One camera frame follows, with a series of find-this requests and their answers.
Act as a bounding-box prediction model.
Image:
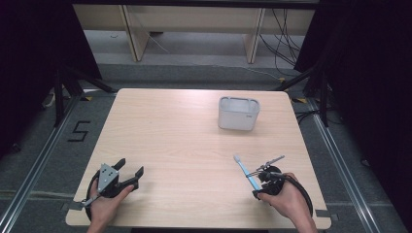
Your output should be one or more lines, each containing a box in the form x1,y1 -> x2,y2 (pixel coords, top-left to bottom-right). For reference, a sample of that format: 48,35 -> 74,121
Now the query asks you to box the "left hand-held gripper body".
96,162 -> 131,199

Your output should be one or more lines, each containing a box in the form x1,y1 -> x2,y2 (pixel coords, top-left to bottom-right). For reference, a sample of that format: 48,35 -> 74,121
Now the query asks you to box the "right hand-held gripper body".
257,154 -> 287,197

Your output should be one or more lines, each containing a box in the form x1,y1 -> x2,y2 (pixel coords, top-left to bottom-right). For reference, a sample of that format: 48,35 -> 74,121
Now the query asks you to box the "blue toothbrush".
233,154 -> 261,192

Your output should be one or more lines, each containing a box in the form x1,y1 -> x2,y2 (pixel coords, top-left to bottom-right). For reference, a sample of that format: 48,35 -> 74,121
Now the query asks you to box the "translucent white plastic container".
217,95 -> 261,132

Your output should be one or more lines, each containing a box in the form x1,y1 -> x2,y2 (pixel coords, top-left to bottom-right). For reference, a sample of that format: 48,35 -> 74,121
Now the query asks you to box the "person's right hand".
257,172 -> 309,225

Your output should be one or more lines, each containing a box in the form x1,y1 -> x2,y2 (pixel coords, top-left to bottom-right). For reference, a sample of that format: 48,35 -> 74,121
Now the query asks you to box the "person's left hand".
88,181 -> 135,228

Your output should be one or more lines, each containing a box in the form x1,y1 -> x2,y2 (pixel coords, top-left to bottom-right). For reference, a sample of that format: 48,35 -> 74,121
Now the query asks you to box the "grey tape piece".
61,201 -> 86,212
314,209 -> 340,222

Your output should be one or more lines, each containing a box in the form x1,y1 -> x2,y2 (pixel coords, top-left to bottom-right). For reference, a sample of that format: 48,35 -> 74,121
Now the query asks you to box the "black metal stand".
274,63 -> 330,128
52,63 -> 119,128

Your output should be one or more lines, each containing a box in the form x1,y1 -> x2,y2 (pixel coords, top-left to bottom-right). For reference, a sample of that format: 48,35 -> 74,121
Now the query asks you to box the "dark curtain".
0,0 -> 104,159
292,0 -> 412,232

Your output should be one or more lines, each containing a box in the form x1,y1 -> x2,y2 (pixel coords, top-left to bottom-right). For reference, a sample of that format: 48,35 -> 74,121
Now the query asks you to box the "beige wooden desk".
72,3 -> 317,64

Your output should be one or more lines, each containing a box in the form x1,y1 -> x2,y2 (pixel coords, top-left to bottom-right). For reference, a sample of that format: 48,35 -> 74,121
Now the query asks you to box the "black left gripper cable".
84,169 -> 102,223

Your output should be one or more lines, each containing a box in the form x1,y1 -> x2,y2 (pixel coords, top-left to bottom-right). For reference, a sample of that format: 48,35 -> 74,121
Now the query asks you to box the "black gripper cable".
84,169 -> 102,223
268,172 -> 315,218

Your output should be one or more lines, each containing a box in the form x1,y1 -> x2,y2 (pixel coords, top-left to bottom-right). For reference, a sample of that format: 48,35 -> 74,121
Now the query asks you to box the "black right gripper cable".
268,172 -> 315,218

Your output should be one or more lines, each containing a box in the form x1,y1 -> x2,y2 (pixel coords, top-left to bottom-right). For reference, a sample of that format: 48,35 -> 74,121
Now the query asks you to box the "aluminium floor rail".
0,95 -> 82,233
307,98 -> 383,233

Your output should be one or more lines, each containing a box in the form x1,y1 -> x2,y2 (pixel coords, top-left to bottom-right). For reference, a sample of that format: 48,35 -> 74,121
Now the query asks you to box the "thick white floor cable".
42,90 -> 58,109

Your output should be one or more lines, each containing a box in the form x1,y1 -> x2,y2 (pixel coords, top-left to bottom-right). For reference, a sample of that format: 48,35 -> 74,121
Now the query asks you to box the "bundle of black cables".
257,8 -> 306,78

